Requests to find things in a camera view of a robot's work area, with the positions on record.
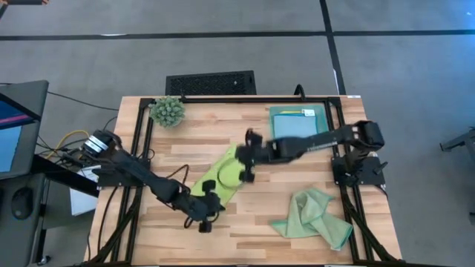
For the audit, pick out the dark grey side desk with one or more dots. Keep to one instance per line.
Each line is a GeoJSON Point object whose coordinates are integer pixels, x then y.
{"type": "Point", "coordinates": [22, 241]}

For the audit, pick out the teal translucent plastic tray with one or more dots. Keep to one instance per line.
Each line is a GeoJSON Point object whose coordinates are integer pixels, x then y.
{"type": "Point", "coordinates": [323, 118]}

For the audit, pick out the lime green fluffy towel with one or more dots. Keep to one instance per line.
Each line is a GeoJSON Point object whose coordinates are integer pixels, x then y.
{"type": "Point", "coordinates": [229, 174]}

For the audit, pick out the blue towel with teal edge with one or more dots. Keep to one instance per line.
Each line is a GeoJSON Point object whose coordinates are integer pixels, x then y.
{"type": "Point", "coordinates": [295, 126]}

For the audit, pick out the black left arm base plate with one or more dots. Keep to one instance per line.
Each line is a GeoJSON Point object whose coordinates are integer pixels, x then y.
{"type": "Point", "coordinates": [111, 180]}

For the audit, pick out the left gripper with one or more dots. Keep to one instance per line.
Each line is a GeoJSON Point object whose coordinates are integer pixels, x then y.
{"type": "Point", "coordinates": [202, 207]}

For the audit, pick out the pale green towel teal edge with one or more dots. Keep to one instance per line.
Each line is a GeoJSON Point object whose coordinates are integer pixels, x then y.
{"type": "Point", "coordinates": [308, 215]}

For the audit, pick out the white box under table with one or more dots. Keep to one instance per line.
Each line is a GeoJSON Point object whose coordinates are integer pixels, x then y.
{"type": "Point", "coordinates": [81, 200]}

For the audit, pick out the grey computer monitor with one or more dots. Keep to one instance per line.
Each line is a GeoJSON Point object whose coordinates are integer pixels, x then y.
{"type": "Point", "coordinates": [15, 141]}

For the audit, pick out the yellow microfiber towel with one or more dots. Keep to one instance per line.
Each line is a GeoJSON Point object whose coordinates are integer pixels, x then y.
{"type": "Point", "coordinates": [289, 112]}

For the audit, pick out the white towel hang tag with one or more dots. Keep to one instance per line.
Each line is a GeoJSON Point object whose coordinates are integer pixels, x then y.
{"type": "Point", "coordinates": [308, 112]}

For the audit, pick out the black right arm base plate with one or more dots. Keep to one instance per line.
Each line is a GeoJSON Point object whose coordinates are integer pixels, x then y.
{"type": "Point", "coordinates": [375, 180]}

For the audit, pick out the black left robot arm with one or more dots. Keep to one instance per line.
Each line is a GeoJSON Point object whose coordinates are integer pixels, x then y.
{"type": "Point", "coordinates": [130, 167]}

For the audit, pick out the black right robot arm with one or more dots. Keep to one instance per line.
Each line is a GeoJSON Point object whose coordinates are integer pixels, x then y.
{"type": "Point", "coordinates": [315, 142]}

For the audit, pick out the artificial green plant in pot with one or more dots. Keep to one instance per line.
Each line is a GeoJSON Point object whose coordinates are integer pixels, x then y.
{"type": "Point", "coordinates": [167, 111]}

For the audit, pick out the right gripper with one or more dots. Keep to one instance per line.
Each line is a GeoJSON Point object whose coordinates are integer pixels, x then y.
{"type": "Point", "coordinates": [256, 153]}

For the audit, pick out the grey metal stand leg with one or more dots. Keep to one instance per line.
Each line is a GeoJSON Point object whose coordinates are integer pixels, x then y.
{"type": "Point", "coordinates": [458, 142]}

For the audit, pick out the black aluminium table frame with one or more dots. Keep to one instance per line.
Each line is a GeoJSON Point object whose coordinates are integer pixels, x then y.
{"type": "Point", "coordinates": [237, 99]}

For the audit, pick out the black computer mouse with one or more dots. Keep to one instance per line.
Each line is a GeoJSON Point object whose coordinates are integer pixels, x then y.
{"type": "Point", "coordinates": [21, 202]}

